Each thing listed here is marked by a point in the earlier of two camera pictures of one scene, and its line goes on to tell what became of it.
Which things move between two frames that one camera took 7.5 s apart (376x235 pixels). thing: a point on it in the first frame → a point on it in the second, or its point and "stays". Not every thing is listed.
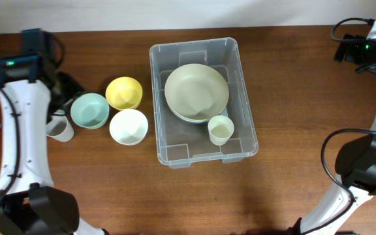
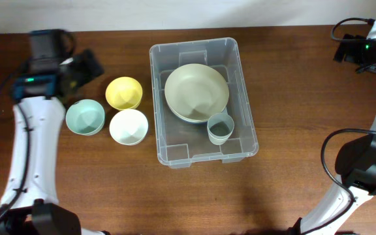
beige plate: x=196 y=93 stays
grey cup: x=59 y=128 → x=220 y=126
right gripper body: x=365 y=54 stays
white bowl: x=128 y=126 stays
